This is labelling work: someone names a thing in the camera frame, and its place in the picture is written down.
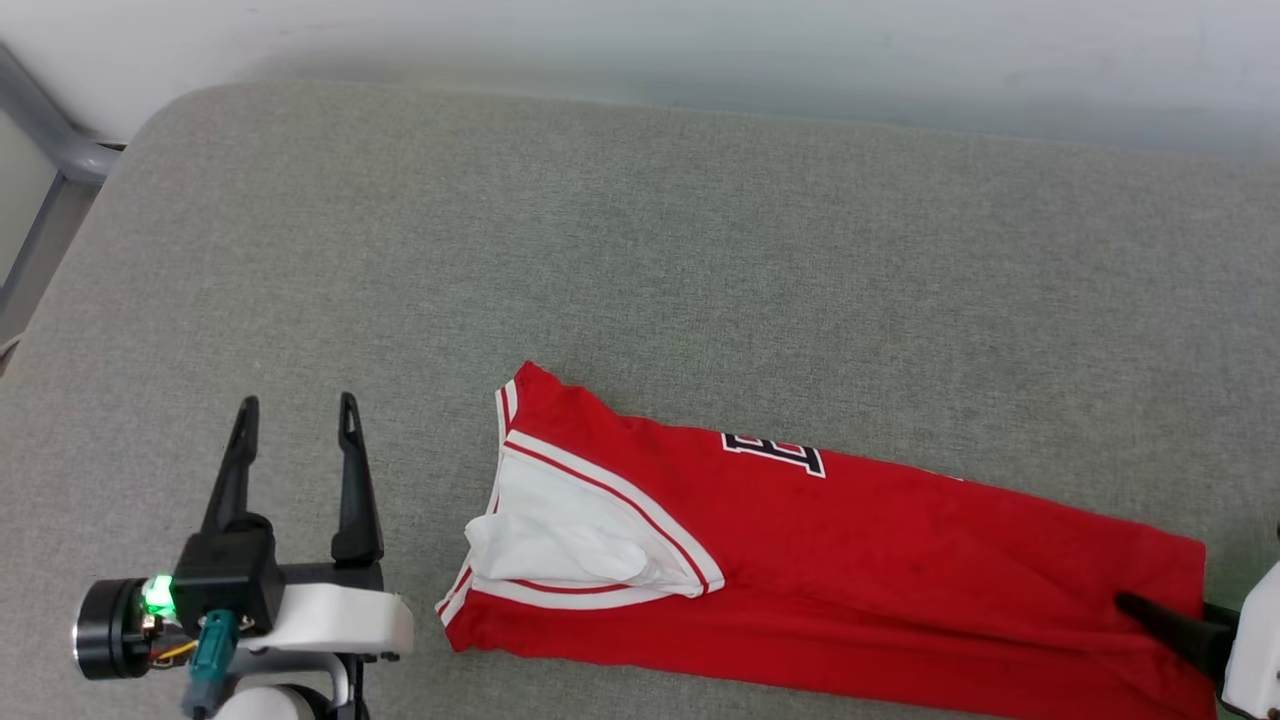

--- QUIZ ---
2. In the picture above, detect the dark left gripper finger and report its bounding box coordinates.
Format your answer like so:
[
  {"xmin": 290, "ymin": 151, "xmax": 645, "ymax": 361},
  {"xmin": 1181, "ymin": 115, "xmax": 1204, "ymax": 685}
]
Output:
[
  {"xmin": 200, "ymin": 397, "xmax": 259, "ymax": 536},
  {"xmin": 331, "ymin": 392, "xmax": 385, "ymax": 564}
]

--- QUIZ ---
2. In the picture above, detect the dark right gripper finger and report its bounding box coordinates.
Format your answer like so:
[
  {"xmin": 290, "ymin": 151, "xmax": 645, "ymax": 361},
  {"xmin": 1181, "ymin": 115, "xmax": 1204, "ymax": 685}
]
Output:
[{"xmin": 1115, "ymin": 592, "xmax": 1239, "ymax": 681}]

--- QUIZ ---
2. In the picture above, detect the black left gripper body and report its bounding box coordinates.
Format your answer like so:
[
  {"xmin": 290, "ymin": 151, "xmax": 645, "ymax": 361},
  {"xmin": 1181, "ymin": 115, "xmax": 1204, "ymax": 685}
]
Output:
[{"xmin": 72, "ymin": 515, "xmax": 386, "ymax": 681}]

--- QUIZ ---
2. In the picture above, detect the red white basketball jersey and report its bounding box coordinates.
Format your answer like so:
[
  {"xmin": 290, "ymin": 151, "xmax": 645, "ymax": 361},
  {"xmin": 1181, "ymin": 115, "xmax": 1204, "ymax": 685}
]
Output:
[{"xmin": 436, "ymin": 361, "xmax": 1217, "ymax": 720}]

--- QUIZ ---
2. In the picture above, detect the teal cable connector plug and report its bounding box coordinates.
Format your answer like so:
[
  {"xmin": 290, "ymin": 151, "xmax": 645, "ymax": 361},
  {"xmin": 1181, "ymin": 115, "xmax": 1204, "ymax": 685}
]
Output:
[{"xmin": 182, "ymin": 610, "xmax": 241, "ymax": 717}]

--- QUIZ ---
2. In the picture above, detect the grey metal frame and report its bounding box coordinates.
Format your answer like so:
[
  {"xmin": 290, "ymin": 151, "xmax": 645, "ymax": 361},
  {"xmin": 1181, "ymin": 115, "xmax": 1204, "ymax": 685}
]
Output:
[{"xmin": 0, "ymin": 40, "xmax": 126, "ymax": 323}]

